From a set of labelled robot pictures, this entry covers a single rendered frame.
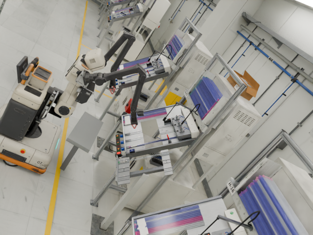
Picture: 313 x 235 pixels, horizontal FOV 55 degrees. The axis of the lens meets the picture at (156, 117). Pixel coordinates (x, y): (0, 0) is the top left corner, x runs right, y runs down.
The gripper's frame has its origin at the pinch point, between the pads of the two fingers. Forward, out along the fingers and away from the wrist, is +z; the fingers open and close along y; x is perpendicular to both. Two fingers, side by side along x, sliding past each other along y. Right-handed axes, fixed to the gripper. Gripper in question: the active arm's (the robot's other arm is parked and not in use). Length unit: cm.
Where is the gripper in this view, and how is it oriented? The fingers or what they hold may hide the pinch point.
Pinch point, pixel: (134, 127)
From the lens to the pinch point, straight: 304.5
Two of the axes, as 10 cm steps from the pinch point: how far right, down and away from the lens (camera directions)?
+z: 0.2, 8.4, 5.5
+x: -9.9, 0.9, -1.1
